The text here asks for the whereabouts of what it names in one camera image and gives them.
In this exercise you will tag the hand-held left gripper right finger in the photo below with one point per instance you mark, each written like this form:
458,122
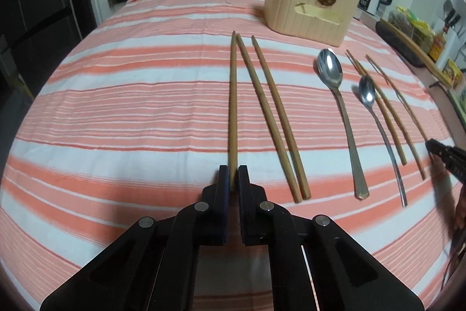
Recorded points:
243,187

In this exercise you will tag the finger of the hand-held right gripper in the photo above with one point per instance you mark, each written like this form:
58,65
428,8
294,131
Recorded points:
437,147

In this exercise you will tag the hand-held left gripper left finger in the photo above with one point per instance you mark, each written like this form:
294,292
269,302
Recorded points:
223,187

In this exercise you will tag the thick wooden chopstick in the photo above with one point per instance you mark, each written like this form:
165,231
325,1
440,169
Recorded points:
233,107
276,103
265,118

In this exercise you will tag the beige utensil holder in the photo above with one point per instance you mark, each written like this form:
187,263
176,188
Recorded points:
291,1

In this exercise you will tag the hanging kitchen utensils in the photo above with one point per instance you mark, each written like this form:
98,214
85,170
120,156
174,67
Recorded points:
449,14

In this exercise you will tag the person's right hand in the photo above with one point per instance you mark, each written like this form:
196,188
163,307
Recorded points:
461,209

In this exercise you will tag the yellow box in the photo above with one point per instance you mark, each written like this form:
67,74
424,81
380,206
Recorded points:
452,72

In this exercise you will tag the small steel spoon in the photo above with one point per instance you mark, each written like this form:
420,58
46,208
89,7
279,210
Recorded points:
367,92

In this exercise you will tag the tray with snack packets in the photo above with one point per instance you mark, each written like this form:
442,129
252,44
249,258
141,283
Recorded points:
418,50

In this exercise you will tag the black tray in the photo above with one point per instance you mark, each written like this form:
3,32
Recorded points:
397,41

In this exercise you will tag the orange striped tablecloth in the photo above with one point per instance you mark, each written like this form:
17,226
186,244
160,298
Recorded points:
127,107

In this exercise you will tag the bags of dried food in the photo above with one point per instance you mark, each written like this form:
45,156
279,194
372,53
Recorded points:
411,23

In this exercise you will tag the large steel spoon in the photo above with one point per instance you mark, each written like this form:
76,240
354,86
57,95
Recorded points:
329,68

